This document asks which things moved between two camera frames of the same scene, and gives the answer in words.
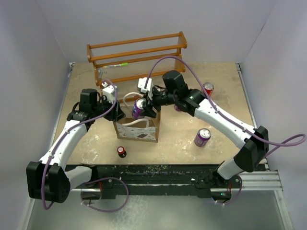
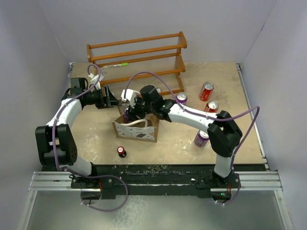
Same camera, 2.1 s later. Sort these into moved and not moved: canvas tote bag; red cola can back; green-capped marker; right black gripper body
Moved: right black gripper body
Not moved: red cola can back; canvas tote bag; green-capped marker
